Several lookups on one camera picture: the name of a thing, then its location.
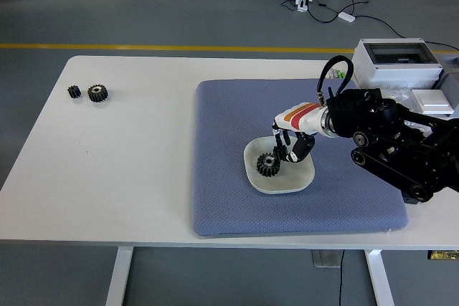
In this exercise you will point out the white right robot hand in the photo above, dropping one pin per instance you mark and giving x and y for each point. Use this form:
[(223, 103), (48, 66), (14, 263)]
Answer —
[(305, 119)]

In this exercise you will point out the small black gear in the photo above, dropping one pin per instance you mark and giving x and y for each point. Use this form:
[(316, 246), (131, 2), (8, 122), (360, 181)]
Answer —
[(279, 152), (73, 91)]

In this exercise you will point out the large black gear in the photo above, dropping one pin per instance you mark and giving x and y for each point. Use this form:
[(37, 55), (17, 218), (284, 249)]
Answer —
[(263, 170), (94, 97)]

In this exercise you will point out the grey metal box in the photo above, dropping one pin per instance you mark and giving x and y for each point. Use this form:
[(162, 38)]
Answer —
[(452, 84)]

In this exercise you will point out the green white terminal connectors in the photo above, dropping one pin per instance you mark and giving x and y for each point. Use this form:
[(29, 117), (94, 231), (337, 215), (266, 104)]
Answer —
[(335, 74)]

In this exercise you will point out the white square dish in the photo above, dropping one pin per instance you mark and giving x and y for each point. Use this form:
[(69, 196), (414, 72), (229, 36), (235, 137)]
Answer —
[(297, 177)]

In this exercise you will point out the blue-grey padded mat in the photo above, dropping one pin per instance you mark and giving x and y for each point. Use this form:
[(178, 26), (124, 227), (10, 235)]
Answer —
[(233, 141)]

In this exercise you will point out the clear plastic parts bag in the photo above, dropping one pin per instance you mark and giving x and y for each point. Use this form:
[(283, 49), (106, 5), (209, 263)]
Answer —
[(403, 95)]

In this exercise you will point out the white power adapter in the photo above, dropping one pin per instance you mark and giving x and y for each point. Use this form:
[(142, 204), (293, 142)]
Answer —
[(346, 17)]

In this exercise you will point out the white charger plug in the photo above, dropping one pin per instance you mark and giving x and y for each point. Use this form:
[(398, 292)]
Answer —
[(302, 2)]

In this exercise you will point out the grey floor plate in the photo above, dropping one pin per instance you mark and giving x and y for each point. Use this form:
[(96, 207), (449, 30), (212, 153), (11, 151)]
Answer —
[(324, 258)]

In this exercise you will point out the white table leg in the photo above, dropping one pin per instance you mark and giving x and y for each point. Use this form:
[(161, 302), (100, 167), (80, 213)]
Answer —
[(380, 277), (118, 277)]

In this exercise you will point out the yellow black label strip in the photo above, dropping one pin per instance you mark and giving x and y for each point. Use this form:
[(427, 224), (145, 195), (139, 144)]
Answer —
[(443, 255)]

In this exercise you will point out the grey electrical enclosure box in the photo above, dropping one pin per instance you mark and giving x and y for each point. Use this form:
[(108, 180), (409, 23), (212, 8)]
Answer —
[(394, 73)]

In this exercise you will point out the white switch plate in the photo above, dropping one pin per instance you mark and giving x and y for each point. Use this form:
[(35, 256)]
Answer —
[(432, 100)]

